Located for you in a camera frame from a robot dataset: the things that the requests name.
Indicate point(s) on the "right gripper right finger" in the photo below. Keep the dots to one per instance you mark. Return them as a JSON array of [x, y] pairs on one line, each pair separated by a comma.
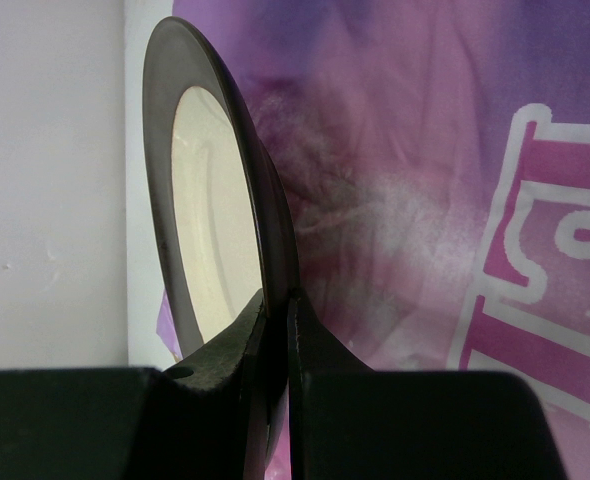
[[348, 421]]

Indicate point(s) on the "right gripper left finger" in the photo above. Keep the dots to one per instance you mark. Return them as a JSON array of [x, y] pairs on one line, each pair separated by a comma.
[[100, 425]]

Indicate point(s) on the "dark rimmed cream plate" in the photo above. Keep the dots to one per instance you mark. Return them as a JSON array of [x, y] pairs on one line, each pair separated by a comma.
[[227, 253]]

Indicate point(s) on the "purple Elsa cloth placemat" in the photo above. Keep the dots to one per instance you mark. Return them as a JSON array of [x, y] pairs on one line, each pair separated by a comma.
[[436, 160]]

